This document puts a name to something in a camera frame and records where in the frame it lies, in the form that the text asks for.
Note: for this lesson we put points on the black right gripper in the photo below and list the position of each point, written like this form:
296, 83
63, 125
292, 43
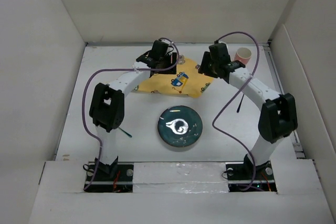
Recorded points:
204, 67

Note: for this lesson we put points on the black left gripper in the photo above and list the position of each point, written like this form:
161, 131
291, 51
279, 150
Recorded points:
170, 58

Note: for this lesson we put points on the yellow vehicle-print cloth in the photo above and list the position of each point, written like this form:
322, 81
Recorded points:
187, 81

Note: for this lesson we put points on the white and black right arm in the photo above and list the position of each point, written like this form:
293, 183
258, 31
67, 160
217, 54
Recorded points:
278, 114

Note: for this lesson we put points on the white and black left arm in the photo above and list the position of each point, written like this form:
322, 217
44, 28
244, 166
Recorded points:
108, 100

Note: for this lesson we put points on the pink paper cup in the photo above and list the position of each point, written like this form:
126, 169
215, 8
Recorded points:
243, 55

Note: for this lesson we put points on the iridescent purple spoon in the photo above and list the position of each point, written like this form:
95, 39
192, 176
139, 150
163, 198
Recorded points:
240, 104

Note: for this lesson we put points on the dark teal patterned plate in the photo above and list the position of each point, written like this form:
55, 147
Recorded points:
180, 126

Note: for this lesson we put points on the iridescent fork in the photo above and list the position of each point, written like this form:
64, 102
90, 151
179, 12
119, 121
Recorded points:
125, 132

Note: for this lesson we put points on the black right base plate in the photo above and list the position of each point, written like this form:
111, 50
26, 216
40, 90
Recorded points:
240, 178

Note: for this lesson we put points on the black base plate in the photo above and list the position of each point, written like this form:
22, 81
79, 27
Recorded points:
240, 178
121, 182

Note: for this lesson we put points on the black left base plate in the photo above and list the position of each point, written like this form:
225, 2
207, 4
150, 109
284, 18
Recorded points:
121, 182

